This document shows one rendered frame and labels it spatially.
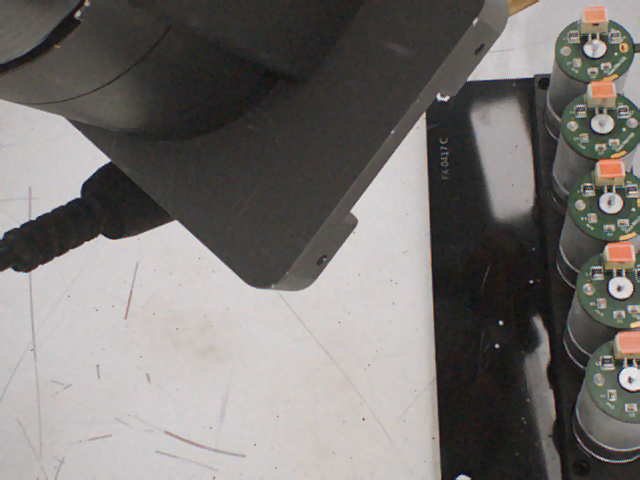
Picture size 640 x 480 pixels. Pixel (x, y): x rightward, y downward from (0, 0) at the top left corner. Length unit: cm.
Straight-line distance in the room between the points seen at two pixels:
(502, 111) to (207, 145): 25
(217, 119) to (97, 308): 25
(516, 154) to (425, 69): 25
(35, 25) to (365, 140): 6
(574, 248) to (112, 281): 17
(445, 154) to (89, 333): 14
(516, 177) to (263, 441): 13
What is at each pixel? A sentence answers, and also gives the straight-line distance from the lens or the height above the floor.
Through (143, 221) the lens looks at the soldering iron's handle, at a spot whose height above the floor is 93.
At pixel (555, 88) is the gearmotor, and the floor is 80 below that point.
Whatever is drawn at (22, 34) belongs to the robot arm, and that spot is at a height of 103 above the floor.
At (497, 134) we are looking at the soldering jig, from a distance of 45.
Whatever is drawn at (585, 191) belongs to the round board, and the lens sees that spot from 39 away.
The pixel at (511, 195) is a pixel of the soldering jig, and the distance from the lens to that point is 44.
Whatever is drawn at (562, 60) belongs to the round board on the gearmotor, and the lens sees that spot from 41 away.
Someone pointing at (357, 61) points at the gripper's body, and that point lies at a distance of 21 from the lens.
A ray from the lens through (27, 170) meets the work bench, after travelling 48.
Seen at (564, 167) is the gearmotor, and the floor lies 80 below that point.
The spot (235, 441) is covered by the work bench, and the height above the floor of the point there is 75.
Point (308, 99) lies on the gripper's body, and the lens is 21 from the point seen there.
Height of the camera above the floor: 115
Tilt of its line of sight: 64 degrees down
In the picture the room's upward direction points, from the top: 10 degrees counter-clockwise
